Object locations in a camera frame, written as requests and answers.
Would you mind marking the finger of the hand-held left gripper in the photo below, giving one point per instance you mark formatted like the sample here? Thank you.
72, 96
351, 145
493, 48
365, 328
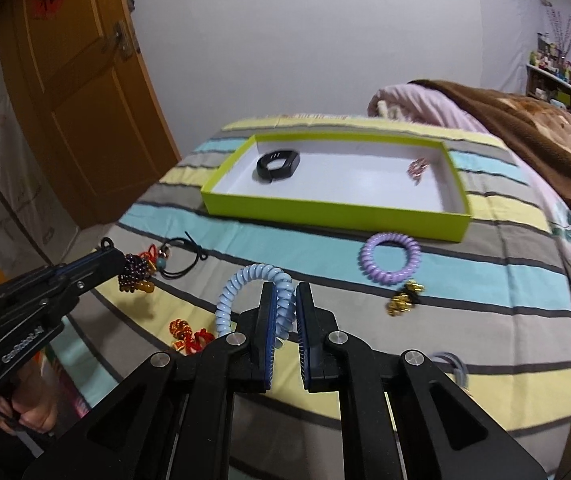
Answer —
97, 282
90, 262

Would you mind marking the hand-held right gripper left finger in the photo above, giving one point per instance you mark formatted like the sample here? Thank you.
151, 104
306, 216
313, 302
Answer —
268, 340

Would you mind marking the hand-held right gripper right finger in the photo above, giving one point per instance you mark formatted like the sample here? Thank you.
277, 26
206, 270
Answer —
303, 340

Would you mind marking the red knot ornament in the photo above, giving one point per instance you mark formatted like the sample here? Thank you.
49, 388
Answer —
190, 337

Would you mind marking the green cardboard box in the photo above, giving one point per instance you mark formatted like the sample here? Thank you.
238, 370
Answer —
335, 180

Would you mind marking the person's left hand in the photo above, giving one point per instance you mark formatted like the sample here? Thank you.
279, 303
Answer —
32, 412

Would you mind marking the translucent plastic sheet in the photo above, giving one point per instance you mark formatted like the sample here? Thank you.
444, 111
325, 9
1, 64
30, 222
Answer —
0, 160

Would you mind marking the wooden door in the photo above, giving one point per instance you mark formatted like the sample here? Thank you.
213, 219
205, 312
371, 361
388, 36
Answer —
85, 110

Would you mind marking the striped blanket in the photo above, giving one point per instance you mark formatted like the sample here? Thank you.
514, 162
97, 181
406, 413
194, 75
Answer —
465, 320

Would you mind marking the black wristband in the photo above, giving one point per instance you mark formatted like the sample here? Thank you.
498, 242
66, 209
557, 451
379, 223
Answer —
278, 165

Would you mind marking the pink metallic hair clip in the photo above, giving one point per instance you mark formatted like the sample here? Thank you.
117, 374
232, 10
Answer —
419, 167

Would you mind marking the metal door lock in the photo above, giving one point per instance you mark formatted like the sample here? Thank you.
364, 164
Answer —
124, 37

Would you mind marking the white fuzzy item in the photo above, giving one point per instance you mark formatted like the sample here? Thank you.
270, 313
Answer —
388, 109

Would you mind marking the brown fleece blanket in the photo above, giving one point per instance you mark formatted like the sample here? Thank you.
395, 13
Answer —
530, 130

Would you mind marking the vase of blossom branches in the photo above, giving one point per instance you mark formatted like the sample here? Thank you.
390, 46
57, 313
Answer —
568, 35

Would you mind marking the cluttered wall shelf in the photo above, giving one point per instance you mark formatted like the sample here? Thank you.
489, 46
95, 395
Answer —
560, 82

